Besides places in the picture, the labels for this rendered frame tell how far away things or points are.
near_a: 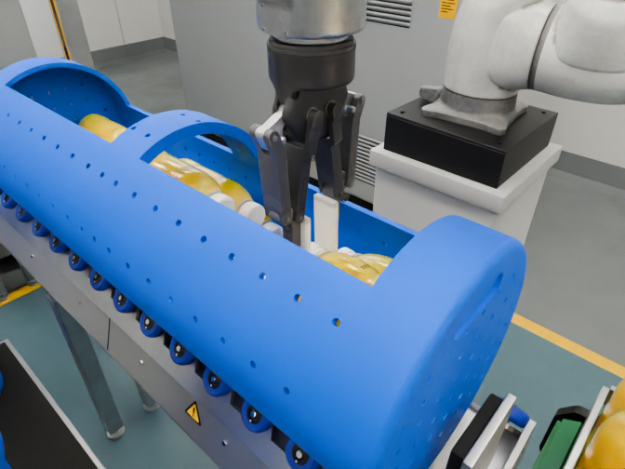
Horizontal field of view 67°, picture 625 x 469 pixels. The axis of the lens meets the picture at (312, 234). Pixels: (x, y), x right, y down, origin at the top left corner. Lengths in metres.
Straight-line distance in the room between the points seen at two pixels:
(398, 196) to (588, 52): 0.46
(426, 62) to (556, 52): 1.27
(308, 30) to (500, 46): 0.66
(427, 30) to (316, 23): 1.82
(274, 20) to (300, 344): 0.26
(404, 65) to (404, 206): 1.23
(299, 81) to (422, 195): 0.72
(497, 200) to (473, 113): 0.19
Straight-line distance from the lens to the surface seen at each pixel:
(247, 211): 0.67
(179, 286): 0.51
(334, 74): 0.40
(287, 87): 0.41
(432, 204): 1.08
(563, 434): 0.75
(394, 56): 2.29
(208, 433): 0.72
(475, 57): 1.02
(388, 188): 1.13
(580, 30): 0.95
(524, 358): 2.09
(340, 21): 0.39
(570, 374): 2.11
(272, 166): 0.42
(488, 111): 1.05
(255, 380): 0.46
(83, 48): 1.69
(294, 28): 0.38
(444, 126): 1.04
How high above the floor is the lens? 1.47
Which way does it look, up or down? 35 degrees down
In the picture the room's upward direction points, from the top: straight up
